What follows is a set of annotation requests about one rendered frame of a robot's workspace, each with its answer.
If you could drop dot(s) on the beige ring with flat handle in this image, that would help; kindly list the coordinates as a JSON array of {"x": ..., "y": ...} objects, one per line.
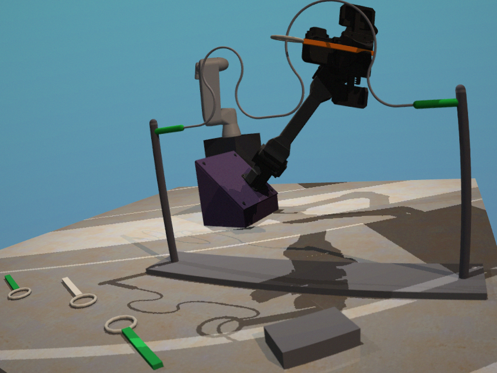
[{"x": 77, "y": 293}]

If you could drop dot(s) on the orange handle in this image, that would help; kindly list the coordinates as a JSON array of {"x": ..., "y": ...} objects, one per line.
[{"x": 318, "y": 43}]

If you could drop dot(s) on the green handle with beige loop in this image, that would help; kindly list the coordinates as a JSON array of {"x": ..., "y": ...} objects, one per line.
[
  {"x": 136, "y": 341},
  {"x": 15, "y": 288}
]

